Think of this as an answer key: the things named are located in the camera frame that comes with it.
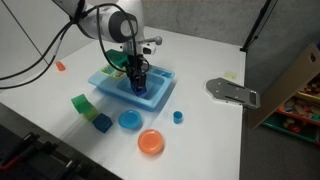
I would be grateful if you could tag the grey toy faucet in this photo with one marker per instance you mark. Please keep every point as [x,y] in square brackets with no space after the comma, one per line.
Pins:
[151,41]

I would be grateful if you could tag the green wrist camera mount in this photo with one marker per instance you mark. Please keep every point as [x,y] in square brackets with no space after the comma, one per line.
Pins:
[116,58]

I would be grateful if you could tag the yellow-green dish rack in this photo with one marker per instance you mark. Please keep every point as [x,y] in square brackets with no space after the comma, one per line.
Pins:
[108,71]

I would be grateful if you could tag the black clamp rig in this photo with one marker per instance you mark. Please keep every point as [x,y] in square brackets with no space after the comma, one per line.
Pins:
[36,156]

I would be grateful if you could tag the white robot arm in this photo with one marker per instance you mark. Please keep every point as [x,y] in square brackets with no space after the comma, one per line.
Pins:
[110,20]

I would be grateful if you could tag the yellow sticky note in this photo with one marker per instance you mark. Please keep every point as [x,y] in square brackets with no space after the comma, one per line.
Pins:
[230,75]

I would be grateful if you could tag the black stand pole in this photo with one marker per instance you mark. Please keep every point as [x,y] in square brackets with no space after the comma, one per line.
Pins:
[256,26]

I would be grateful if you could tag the small orange toy cup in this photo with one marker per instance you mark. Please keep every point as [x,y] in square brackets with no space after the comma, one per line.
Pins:
[60,66]

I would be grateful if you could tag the light green cube block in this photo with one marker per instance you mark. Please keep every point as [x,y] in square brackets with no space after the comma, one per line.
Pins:
[90,114]

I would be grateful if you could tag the blue toy plate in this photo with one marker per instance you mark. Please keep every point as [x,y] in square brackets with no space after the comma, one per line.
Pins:
[130,119]

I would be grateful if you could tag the dark blue cube block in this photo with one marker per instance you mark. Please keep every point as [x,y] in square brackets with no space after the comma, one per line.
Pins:
[102,122]

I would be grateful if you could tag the light blue toy sink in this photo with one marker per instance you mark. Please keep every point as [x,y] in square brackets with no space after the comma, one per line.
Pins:
[106,83]

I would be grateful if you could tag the small blue toy cup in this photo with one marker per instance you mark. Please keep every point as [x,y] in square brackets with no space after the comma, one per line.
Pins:
[178,116]

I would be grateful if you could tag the toy storage shelf with bins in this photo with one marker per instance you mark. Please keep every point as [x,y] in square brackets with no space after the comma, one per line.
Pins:
[296,106]

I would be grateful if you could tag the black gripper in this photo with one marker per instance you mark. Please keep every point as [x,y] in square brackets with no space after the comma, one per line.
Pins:
[136,66]

